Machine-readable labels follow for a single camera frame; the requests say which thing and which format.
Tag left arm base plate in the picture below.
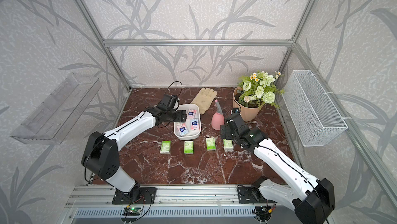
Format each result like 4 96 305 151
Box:
112 187 157 205

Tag white wire basket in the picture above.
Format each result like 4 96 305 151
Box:
283 70 348 147

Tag beige work glove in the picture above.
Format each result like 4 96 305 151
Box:
191 88 218 115

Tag white plastic storage box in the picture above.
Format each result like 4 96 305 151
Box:
173 104 202 141

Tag pink blue Tempo pack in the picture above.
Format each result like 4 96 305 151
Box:
177 123 189 137

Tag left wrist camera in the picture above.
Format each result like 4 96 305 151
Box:
159 94 179 111

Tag terracotta flower pot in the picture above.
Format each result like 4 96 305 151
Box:
233 101 259 122

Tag pink Tempo pack right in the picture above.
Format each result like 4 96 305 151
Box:
190 118 200 131

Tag controller board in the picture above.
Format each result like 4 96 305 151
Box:
252 206 274 217
122 206 142 216

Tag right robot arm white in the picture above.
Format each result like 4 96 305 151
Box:
221 113 336 224

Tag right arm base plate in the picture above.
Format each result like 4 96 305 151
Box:
236 185 268 204

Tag green tissue pack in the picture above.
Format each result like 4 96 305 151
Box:
223 139 234 151
160 141 171 154
206 137 216 151
184 141 194 155

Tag pink spray bottle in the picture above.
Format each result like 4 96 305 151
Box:
212 100 224 130

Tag right controller board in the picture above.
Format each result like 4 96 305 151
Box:
252 206 274 217

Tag pink Tempo tissue pack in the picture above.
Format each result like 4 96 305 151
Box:
187 109 196 119

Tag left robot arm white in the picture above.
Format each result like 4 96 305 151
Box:
81 107 187 193

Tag aluminium front rail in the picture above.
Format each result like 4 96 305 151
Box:
64 184 326 207

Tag clear acrylic wall shelf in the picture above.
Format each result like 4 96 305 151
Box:
10 73 102 145

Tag artificial green white flowers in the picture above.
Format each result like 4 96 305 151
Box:
236 71 284 109

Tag left controller board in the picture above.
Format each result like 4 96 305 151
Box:
122 206 142 216

